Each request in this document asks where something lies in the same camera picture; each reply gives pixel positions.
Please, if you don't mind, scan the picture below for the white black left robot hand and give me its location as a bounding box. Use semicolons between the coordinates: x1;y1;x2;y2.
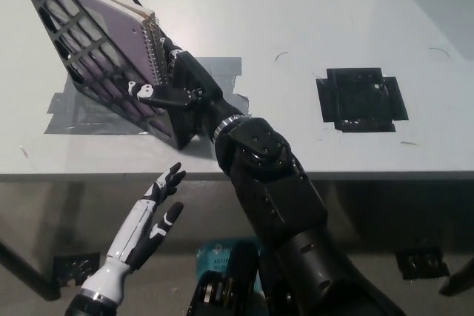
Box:
105;162;187;271

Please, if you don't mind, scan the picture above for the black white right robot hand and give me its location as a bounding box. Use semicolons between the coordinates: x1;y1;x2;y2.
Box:
127;36;245;135

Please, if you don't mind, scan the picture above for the purple spiral notebook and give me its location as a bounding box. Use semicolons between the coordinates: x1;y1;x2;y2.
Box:
27;0;167;138

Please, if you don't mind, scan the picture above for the black lattice file shelf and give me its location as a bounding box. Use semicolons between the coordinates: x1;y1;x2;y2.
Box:
10;0;204;152

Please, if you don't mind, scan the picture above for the black floor tape patch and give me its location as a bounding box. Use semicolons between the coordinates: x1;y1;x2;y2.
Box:
53;252;101;287
395;247;451;280

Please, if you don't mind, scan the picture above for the black table leg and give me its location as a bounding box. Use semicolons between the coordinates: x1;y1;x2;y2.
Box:
0;241;62;301
438;256;474;297

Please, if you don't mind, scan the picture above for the black tape square patch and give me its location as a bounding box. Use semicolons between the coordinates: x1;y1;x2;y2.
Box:
316;67;410;133

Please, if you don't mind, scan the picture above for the grey duct tape patch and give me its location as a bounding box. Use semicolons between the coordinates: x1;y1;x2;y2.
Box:
44;56;253;135

